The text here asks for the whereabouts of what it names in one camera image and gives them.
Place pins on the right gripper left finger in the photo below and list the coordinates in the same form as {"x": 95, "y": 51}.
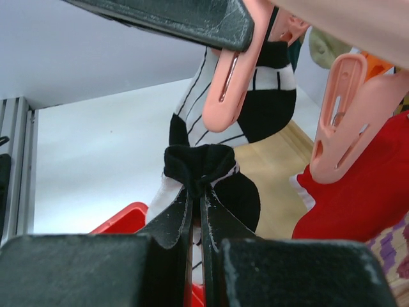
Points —
{"x": 149, "y": 268}

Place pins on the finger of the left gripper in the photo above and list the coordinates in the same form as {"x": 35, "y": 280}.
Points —
{"x": 218, "y": 24}

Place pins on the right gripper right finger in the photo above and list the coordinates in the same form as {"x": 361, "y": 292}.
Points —
{"x": 242, "y": 269}

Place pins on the pink round clip hanger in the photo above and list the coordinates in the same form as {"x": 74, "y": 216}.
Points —
{"x": 354, "y": 108}

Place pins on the red plastic tray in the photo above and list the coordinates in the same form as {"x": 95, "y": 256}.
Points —
{"x": 130, "y": 220}

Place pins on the dark green sock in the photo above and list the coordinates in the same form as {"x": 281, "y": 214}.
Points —
{"x": 294, "y": 51}

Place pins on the green yellow dotted sock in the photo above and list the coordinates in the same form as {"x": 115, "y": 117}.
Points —
{"x": 325, "y": 48}

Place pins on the red santa sock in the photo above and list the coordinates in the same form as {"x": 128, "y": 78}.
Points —
{"x": 372, "y": 195}

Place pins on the maroon striped beige sock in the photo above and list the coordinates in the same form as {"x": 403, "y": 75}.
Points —
{"x": 391, "y": 249}

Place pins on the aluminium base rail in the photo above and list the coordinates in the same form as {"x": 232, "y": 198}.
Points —
{"x": 19, "y": 138}

